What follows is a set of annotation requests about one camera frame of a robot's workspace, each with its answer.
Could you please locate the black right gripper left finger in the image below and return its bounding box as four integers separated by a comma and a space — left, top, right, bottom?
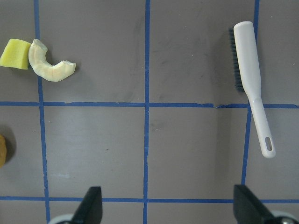
71, 186, 103, 224

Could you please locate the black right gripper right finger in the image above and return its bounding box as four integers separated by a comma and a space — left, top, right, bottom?
234, 185, 274, 224

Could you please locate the brown potato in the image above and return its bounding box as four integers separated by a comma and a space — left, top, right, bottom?
0, 135, 7, 168

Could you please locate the white hand brush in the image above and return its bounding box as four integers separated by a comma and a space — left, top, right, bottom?
229, 21, 276, 158

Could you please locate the yellow sponge piece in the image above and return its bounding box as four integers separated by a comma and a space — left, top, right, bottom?
0, 39, 31, 70

